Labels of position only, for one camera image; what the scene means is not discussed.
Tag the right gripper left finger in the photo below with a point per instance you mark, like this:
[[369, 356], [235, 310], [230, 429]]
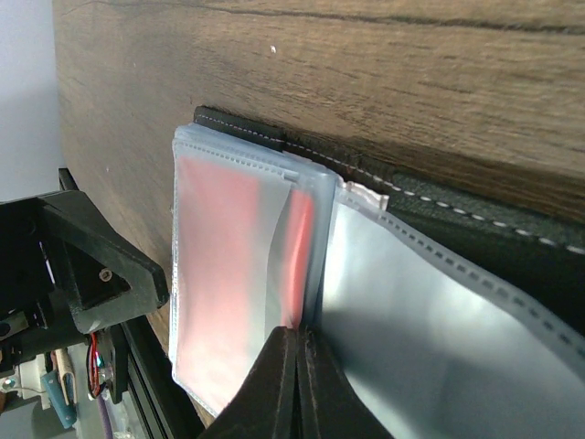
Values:
[[263, 405]]

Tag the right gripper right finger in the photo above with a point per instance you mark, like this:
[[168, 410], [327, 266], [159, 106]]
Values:
[[328, 405]]

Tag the red credit card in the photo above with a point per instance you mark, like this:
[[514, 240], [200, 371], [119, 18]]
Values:
[[244, 241]]

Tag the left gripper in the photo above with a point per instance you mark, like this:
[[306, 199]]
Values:
[[66, 272]]

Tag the black card holder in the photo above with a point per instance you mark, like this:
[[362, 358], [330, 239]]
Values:
[[451, 315]]

